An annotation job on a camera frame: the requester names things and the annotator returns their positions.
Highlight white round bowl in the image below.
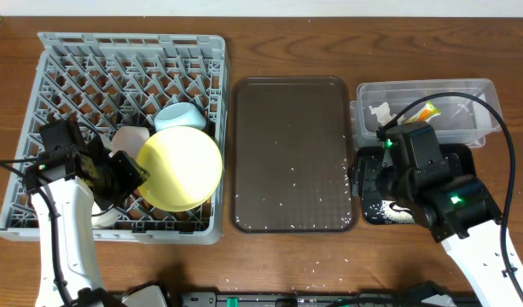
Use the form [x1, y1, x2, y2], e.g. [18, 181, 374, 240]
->
[110, 126, 150, 159]

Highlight white cup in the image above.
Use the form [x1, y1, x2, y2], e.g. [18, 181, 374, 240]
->
[91, 203, 119, 229]

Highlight white tissue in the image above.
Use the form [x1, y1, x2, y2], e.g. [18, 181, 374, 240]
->
[369, 101, 396, 126]

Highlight yellow round plate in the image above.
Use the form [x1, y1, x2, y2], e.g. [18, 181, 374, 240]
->
[137, 126, 223, 211]

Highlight green orange snack wrapper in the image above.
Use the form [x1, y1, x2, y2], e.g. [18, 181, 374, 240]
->
[404, 101, 442, 124]

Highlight light blue bowl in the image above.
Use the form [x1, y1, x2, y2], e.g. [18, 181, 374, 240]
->
[154, 102, 206, 131]

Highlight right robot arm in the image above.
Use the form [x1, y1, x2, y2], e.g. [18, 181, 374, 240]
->
[348, 122, 523, 306]

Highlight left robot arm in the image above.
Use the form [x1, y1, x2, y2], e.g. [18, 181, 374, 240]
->
[23, 119, 148, 306]

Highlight black plastic waste tray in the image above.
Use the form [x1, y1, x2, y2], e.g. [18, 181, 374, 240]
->
[347, 144, 475, 225]

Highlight pile of rice waste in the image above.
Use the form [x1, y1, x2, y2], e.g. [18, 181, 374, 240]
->
[363, 200, 415, 225]

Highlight grey plastic dishwasher rack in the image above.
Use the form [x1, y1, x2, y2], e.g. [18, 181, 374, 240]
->
[15, 32, 230, 245]

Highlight clear plastic waste bin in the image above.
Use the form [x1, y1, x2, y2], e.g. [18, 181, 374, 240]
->
[350, 78, 502, 150]

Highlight dark brown serving tray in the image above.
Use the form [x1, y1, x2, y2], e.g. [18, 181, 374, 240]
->
[230, 77, 359, 234]

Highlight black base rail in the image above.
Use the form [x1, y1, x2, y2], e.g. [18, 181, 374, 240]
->
[115, 290, 479, 307]

